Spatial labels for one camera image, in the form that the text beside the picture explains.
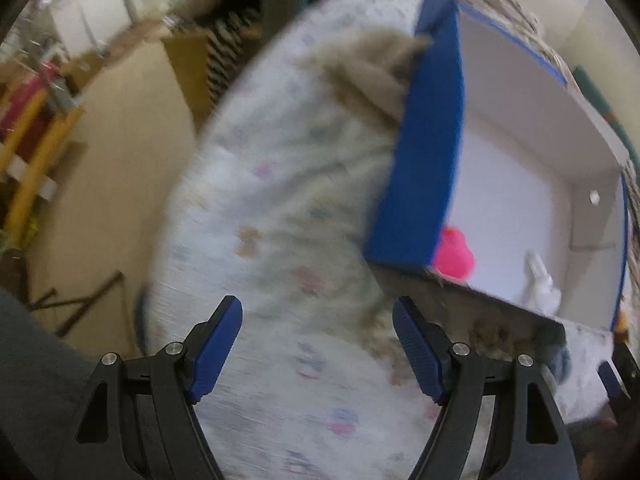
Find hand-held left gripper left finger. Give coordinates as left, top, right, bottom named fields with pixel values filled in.
left=70, top=296, right=244, bottom=480

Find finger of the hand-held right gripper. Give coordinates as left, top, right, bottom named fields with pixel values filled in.
left=597, top=360, right=623, bottom=402

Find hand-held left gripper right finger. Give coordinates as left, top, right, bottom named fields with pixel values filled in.
left=392, top=296, right=577, bottom=480

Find light blue fluffy cloth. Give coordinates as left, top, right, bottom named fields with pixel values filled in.
left=542, top=342, right=572, bottom=386

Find pink soft toy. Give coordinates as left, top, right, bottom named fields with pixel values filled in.
left=432, top=226, right=476, bottom=281

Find white soft cloth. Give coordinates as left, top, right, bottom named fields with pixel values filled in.
left=522, top=252, right=562, bottom=317

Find blue white cardboard box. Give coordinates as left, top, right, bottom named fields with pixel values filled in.
left=362, top=0, right=632, bottom=361

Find beige fluffy piece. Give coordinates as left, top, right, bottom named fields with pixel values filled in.
left=357, top=280, right=416, bottom=386
left=300, top=27, right=433, bottom=126

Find black tripod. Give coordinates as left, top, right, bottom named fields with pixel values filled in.
left=27, top=270, right=123, bottom=338

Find printed white bed sheet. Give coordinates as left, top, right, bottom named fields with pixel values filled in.
left=135, top=0, right=621, bottom=480

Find person's grey trousers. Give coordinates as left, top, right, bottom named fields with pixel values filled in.
left=0, top=290, right=106, bottom=480

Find teal headboard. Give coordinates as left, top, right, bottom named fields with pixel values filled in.
left=572, top=62, right=640, bottom=161

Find brown cardboard box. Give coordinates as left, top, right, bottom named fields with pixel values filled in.
left=162, top=30, right=216, bottom=121

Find black white striped cloth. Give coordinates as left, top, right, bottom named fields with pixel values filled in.
left=205, top=10, right=261, bottom=106

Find red container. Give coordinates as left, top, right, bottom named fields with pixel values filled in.
left=0, top=75, right=46, bottom=136

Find white floor cabinet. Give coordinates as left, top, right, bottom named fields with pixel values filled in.
left=50, top=0, right=133, bottom=56

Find striped knit pillow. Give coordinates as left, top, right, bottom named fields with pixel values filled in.
left=470, top=0, right=571, bottom=71

